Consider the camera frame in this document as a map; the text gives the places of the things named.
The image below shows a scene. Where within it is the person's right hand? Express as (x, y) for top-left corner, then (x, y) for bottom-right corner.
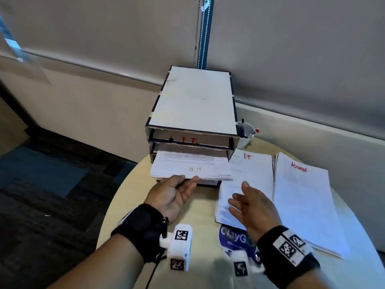
(227, 181), (283, 243)

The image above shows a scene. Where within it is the I.T. paper stack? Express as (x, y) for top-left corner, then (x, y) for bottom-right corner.
(215, 148), (275, 231)

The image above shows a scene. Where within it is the black camera cable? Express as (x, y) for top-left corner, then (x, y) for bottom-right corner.
(144, 255), (168, 289)

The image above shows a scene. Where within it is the blue dotted blind strip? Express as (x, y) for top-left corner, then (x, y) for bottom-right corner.
(193, 0), (215, 69)

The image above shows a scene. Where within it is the white pen cup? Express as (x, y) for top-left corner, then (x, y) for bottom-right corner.
(236, 121), (257, 149)

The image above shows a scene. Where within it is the person's left forearm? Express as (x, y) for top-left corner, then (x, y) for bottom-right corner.
(48, 233), (146, 289)

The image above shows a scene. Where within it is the blue round disc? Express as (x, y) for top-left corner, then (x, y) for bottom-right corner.
(219, 225), (257, 259)

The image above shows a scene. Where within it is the person's right forearm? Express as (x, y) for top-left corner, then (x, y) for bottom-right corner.
(287, 267), (333, 289)

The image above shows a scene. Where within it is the black marker wrist strap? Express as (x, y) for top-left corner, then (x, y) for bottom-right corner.
(110, 203), (170, 265)
(256, 225), (321, 289)

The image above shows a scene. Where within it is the H.R. paper stack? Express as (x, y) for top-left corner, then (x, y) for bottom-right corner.
(149, 151), (234, 182)

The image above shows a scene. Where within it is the Admin paper stack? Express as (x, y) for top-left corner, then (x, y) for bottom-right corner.
(272, 152), (352, 260)

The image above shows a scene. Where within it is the unsorted paper stack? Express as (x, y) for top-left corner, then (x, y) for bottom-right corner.
(150, 151), (233, 179)

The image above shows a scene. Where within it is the round wooden table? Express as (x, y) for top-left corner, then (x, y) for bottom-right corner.
(95, 136), (385, 289)

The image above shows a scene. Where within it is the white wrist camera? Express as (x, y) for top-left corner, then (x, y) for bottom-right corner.
(159, 223), (193, 272)
(230, 249), (266, 277)

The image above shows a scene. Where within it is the paper sheet marked IT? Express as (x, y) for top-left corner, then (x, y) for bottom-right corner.
(216, 149), (274, 222)

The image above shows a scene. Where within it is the person's left hand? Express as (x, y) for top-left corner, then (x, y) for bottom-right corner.
(144, 175), (200, 226)

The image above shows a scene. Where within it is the cardboard document tray organizer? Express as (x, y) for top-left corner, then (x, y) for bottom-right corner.
(145, 66), (241, 149)

